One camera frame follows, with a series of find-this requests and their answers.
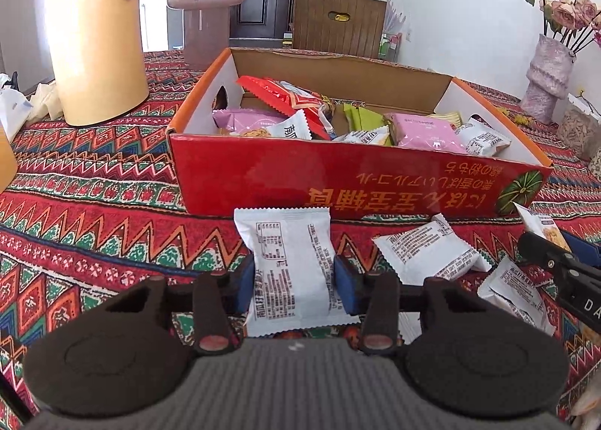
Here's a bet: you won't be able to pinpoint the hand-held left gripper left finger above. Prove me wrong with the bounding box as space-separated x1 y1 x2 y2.
100 253 257 356

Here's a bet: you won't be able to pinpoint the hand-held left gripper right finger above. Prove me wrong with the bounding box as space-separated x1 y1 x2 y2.
333 254 495 356

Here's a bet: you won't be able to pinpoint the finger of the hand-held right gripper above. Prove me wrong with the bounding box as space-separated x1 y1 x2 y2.
560 229 601 270
516 231 601 333

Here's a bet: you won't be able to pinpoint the white nutrition label packet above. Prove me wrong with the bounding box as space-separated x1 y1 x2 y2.
233 207 358 338
477 255 558 335
372 213 493 286

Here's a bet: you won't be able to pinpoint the white cracker print packet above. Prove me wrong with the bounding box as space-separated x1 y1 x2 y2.
513 203 573 253

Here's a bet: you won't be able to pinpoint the red cardboard box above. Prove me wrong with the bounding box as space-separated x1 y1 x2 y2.
165 47 554 221

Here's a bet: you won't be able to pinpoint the green snack packet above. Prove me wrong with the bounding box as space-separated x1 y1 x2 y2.
359 108 396 135
342 102 371 136

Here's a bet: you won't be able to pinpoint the person's right hand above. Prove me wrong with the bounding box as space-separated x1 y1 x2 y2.
569 380 601 430

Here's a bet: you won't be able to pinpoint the clear plastic food container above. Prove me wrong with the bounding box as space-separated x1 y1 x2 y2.
556 94 601 161

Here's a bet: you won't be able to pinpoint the white black print packet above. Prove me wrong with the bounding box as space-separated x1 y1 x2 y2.
454 114 513 158

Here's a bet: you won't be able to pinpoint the white grey print packet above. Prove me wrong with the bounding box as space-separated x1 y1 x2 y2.
331 125 393 148

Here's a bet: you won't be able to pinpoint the fallen yellow flowers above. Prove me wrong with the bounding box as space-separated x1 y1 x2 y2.
495 106 527 127

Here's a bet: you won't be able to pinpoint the red patterned tablecloth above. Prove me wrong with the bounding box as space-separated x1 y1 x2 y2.
0 50 601 430

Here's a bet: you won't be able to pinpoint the white navy print packet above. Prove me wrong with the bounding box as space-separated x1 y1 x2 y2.
269 108 314 141

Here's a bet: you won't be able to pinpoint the pink snack packet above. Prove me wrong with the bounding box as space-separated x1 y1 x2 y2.
211 108 287 136
384 113 468 157

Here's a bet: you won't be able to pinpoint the pink textured vase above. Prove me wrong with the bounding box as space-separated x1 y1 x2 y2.
519 33 578 126

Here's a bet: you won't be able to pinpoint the yellow orange snack packet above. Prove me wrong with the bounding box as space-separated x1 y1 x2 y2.
424 111 464 129

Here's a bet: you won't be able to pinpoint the red silver snack packet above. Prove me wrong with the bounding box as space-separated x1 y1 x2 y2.
236 75 337 140

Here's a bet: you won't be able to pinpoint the small storage rack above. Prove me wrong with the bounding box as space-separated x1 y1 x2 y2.
379 31 403 62

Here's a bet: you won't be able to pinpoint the wooden chair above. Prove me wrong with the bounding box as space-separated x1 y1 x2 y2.
291 0 388 60

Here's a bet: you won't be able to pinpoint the yellow mug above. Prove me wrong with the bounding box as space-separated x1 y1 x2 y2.
0 124 19 195

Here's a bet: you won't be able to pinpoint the crumpled beige paper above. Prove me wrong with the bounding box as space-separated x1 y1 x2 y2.
30 80 65 122

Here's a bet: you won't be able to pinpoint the yellow thermos jug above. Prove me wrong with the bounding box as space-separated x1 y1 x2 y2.
43 0 154 127

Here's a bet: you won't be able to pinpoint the white plastic bag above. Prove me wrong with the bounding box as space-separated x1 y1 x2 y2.
0 72 34 143

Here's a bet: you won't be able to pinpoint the pink ring vase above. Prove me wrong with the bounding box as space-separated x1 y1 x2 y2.
166 0 248 72

